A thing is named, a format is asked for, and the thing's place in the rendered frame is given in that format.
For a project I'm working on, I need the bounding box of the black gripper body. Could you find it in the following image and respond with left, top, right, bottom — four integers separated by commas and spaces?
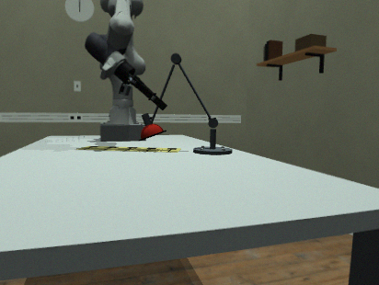
114, 61, 138, 82

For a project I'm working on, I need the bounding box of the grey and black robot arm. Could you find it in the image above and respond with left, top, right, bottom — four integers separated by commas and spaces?
85, 0, 145, 124

